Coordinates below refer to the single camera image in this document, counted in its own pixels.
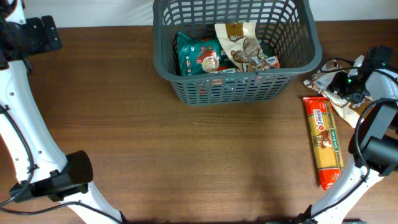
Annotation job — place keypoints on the white rice pouch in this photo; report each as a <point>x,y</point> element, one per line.
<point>319,83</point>

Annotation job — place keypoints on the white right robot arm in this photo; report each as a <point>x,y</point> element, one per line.
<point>371,82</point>

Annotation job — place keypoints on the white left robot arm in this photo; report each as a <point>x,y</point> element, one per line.
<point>42,169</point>

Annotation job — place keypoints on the multicolour tissue multipack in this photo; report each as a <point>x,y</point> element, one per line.
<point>261,64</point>

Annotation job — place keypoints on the orange San Remo spaghetti pack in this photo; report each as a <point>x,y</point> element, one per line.
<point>324,138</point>

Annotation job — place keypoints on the grey plastic basket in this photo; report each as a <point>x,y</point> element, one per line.
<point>287,27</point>

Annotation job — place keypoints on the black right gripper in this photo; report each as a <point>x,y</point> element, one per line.
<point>336,84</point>

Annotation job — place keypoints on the green Nescafe coffee bag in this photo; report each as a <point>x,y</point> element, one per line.
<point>197,57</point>

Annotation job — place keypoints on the beige brown nut pouch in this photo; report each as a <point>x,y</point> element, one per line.
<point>239,42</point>

